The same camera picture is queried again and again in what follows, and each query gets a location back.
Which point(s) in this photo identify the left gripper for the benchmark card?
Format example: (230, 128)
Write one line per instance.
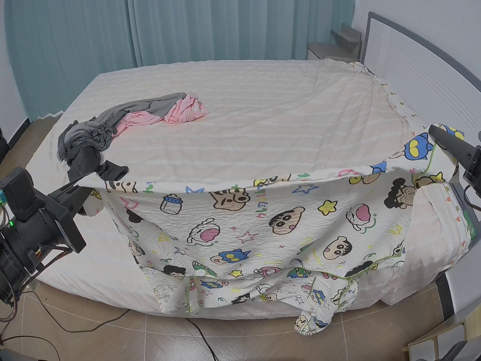
(65, 224)

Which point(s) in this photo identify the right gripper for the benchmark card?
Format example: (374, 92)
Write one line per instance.
(475, 166)

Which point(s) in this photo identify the white printed pyjama top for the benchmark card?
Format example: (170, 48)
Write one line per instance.
(285, 235)

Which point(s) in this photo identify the black garment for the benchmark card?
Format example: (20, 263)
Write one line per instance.
(84, 162)

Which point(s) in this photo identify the grey garment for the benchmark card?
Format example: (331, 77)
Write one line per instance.
(88, 132)

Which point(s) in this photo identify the pink garment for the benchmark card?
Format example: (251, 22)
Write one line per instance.
(184, 111)

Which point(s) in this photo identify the grey bedside table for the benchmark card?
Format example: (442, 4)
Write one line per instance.
(330, 49)

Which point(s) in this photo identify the bed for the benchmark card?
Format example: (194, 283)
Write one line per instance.
(270, 119)

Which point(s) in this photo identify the blue-green curtain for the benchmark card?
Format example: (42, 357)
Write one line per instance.
(188, 17)

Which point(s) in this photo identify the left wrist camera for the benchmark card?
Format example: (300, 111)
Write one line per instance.
(18, 194)

